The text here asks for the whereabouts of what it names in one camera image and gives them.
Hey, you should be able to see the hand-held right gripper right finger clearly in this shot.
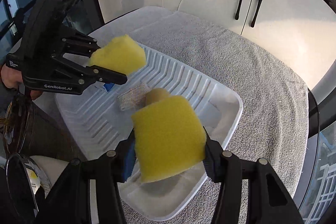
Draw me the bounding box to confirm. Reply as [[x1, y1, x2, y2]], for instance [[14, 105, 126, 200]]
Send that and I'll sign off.
[[203, 127, 300, 224]]

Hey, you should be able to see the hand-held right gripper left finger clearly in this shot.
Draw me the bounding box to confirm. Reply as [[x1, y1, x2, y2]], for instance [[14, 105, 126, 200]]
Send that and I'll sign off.
[[34, 130, 137, 224]]

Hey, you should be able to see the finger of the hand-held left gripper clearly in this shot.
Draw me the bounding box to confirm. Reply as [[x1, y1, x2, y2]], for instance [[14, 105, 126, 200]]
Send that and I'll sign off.
[[52, 55, 128, 86], [56, 30, 101, 58]]

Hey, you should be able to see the blue white tissue packet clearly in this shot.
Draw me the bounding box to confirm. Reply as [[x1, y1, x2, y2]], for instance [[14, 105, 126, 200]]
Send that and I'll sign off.
[[91, 82, 115, 93]]

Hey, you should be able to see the thin yellow sponge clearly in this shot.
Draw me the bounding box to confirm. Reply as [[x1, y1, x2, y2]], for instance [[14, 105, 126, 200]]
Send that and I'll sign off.
[[88, 34, 147, 75]]

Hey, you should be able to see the beige cloth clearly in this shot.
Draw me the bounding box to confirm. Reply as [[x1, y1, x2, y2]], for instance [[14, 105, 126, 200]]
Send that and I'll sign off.
[[116, 82, 150, 111]]

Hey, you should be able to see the large yellow sponge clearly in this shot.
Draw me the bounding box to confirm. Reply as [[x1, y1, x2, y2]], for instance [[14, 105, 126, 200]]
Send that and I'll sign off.
[[131, 95, 208, 184]]

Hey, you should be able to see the tan makeup sponge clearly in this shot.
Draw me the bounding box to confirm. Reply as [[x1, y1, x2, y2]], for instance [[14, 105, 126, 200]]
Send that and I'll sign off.
[[145, 88, 171, 105]]

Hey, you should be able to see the white plastic tray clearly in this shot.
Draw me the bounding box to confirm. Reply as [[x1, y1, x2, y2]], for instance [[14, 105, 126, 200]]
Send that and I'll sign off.
[[55, 42, 243, 222]]

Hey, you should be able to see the person's left hand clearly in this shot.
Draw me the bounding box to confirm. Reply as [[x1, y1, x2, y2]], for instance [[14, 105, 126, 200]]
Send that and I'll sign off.
[[0, 66, 42, 100]]

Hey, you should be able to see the white mug with chrome lid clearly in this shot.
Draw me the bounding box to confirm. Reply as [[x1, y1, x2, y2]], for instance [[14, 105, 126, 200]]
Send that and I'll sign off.
[[5, 153, 70, 224]]

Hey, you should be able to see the grey towel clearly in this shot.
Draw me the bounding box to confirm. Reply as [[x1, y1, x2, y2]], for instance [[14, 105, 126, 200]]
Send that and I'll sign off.
[[34, 6, 309, 224]]

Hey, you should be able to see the green tumbler with straw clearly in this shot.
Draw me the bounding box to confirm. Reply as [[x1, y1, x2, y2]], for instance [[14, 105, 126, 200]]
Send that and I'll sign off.
[[0, 93, 84, 161]]

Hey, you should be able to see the black cabinet handle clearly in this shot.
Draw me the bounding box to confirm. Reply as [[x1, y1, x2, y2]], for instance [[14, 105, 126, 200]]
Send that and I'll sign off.
[[234, 0, 246, 20], [250, 0, 263, 28]]

